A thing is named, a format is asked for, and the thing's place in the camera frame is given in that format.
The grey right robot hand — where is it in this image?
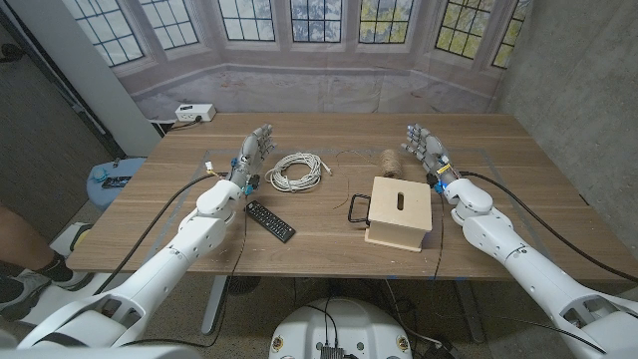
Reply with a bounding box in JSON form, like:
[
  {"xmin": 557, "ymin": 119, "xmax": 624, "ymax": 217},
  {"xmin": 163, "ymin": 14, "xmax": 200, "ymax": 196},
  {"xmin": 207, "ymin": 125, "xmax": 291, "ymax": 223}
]
[{"xmin": 401, "ymin": 123, "xmax": 461, "ymax": 191}]

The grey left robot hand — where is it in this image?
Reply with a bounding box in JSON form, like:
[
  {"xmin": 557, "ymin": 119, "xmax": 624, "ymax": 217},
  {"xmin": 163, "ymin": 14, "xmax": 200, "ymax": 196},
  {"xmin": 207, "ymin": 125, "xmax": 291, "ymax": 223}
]
[{"xmin": 226, "ymin": 123, "xmax": 278, "ymax": 196}]

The light wooden drawer unit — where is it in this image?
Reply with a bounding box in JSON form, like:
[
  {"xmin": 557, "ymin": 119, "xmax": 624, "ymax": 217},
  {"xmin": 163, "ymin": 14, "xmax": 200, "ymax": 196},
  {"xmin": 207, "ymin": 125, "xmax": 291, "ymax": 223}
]
[{"xmin": 363, "ymin": 176, "xmax": 434, "ymax": 253}]

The red-fronted drawer with black handle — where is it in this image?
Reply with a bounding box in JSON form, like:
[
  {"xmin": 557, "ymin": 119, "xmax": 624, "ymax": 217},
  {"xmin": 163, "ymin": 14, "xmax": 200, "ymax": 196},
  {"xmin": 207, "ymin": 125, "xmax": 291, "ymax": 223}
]
[{"xmin": 347, "ymin": 192, "xmax": 373, "ymax": 224}]

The black TV remote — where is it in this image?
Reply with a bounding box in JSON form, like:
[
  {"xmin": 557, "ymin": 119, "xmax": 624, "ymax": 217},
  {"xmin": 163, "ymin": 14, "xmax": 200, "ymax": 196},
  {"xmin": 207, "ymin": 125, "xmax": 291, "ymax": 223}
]
[{"xmin": 244, "ymin": 199, "xmax": 297, "ymax": 244}]

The brown twine spool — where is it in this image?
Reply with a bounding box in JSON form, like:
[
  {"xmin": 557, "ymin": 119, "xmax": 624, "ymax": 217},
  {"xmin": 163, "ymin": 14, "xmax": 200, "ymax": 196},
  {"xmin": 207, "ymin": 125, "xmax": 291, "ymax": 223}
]
[{"xmin": 379, "ymin": 148, "xmax": 405, "ymax": 180}]

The white power strip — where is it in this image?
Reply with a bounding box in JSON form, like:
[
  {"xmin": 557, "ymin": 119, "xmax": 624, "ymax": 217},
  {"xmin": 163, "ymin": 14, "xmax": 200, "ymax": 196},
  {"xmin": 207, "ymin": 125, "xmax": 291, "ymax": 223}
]
[{"xmin": 174, "ymin": 103, "xmax": 217, "ymax": 124}]

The wooden cabinet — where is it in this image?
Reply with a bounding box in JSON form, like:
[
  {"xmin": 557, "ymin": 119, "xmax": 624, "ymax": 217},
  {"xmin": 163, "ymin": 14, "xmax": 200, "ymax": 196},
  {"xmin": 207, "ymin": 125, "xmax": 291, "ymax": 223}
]
[{"xmin": 332, "ymin": 149, "xmax": 381, "ymax": 210}]

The printed bay window backdrop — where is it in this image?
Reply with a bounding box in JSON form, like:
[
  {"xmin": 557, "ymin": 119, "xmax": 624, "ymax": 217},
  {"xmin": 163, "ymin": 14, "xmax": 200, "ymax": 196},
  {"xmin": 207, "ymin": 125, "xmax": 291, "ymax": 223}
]
[{"xmin": 62, "ymin": 0, "xmax": 532, "ymax": 124}]

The black floor fan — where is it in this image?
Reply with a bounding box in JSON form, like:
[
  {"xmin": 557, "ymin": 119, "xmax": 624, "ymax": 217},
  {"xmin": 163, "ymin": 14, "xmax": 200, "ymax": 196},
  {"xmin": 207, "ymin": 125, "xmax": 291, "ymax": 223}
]
[{"xmin": 226, "ymin": 275, "xmax": 263, "ymax": 296}]

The blue round stool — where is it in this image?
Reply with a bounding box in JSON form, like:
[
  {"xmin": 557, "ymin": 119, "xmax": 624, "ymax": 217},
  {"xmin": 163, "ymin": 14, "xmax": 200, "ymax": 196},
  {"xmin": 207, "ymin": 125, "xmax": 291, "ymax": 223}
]
[{"xmin": 86, "ymin": 157, "xmax": 148, "ymax": 211}]

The grey table leg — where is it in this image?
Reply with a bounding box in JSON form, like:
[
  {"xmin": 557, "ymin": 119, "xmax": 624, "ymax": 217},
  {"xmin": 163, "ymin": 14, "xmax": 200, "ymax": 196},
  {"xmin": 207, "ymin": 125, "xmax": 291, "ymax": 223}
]
[
  {"xmin": 454, "ymin": 279, "xmax": 485, "ymax": 344},
  {"xmin": 200, "ymin": 275, "xmax": 229, "ymax": 336}
]

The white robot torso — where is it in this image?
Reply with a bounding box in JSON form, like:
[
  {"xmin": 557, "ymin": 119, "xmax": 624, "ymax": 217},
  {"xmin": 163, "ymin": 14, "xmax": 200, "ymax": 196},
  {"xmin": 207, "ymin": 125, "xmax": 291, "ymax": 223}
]
[{"xmin": 268, "ymin": 297, "xmax": 414, "ymax": 359}]

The person's leg with black sock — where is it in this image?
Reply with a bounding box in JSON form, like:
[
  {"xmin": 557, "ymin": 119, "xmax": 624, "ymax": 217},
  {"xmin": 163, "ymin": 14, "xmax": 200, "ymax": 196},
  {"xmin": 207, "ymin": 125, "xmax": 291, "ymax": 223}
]
[{"xmin": 0, "ymin": 202, "xmax": 76, "ymax": 285}]

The grey white sneaker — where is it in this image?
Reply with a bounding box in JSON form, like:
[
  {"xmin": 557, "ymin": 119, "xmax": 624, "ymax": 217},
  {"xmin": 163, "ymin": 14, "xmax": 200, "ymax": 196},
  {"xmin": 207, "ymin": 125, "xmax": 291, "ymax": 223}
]
[{"xmin": 0, "ymin": 268, "xmax": 94, "ymax": 323}]

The coiled white network cable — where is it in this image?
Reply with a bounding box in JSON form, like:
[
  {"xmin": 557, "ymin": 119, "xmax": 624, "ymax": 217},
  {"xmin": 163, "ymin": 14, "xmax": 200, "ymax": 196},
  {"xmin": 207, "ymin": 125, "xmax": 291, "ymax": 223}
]
[{"xmin": 264, "ymin": 152, "xmax": 333, "ymax": 193}]

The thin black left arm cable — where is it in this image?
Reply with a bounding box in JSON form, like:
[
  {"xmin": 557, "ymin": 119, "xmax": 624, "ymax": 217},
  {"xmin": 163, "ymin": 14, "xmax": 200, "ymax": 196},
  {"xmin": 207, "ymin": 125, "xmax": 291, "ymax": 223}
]
[{"xmin": 122, "ymin": 196, "xmax": 250, "ymax": 349}]

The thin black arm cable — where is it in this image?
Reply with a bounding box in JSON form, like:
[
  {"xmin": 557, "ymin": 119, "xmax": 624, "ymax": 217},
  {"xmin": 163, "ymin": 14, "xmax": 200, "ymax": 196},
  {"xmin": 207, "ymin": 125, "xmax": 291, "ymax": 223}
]
[
  {"xmin": 122, "ymin": 196, "xmax": 250, "ymax": 349},
  {"xmin": 432, "ymin": 186, "xmax": 446, "ymax": 281}
]

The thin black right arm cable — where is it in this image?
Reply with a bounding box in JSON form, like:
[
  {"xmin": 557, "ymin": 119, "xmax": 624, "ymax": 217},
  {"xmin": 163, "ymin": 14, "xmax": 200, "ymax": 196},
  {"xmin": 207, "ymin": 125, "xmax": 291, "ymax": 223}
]
[{"xmin": 432, "ymin": 186, "xmax": 446, "ymax": 281}]

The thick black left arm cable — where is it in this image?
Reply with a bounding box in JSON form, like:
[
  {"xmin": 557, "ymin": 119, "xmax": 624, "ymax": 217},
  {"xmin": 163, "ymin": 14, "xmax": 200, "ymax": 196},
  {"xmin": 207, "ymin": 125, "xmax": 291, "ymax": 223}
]
[{"xmin": 93, "ymin": 172, "xmax": 230, "ymax": 296}]

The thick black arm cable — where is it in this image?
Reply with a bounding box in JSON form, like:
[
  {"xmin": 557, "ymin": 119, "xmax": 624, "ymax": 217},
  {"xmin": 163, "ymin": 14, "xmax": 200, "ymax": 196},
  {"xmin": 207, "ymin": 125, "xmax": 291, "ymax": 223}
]
[
  {"xmin": 93, "ymin": 172, "xmax": 230, "ymax": 296},
  {"xmin": 458, "ymin": 171, "xmax": 638, "ymax": 284}
]

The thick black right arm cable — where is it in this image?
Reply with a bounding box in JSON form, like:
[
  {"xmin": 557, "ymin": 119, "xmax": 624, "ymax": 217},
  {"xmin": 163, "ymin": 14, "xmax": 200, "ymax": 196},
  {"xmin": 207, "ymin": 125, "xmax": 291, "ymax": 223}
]
[{"xmin": 458, "ymin": 171, "xmax": 638, "ymax": 284}]

